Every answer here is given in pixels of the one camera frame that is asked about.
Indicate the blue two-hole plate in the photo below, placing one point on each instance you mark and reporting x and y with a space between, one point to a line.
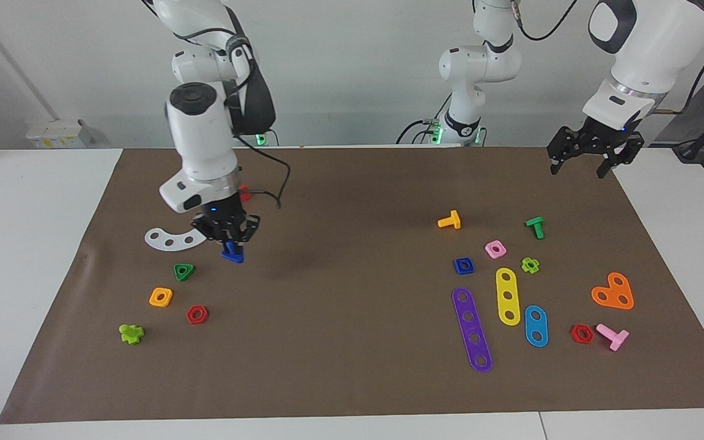
536 326

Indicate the purple four-hole plate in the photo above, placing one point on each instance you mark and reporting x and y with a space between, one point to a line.
466 307

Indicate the red plastic screw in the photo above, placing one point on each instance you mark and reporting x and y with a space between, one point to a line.
245 195

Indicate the blue square plastic nut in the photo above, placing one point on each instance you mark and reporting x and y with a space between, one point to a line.
458 269

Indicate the yellow three-hole plate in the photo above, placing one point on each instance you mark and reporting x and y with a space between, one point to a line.
508 286

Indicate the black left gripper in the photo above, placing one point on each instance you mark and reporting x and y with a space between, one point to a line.
604 137

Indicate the white box yellow labels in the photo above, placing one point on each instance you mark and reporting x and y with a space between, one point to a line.
58 134

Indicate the orange heart-shaped plate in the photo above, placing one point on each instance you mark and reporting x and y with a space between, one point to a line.
613 293

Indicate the red hexagon plastic nut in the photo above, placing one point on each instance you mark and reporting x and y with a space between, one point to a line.
574 335
190 316

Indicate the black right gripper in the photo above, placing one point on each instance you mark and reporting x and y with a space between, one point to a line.
225 219

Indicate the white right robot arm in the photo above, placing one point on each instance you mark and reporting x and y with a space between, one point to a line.
202 134

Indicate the lime green flower nut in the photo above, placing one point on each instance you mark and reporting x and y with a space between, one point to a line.
525 266

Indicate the pink plastic screw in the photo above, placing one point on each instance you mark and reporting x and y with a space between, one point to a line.
618 337

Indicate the brown table mat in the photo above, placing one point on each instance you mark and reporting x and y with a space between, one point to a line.
327 342

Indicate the green triangle plastic nut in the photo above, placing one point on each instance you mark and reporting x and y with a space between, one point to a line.
191 267

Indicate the pink square plastic nut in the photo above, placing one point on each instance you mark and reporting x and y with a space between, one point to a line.
489 247

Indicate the orange square plastic nut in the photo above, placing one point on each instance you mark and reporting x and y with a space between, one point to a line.
154 299

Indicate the white curved five-hole plate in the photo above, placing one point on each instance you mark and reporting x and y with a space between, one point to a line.
179 244

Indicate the blue plastic screw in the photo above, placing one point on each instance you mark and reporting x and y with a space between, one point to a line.
233 253

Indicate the lime green plastic screw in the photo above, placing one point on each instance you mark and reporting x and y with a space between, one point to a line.
131 335

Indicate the orange plastic screw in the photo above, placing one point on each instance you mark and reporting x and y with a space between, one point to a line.
453 221

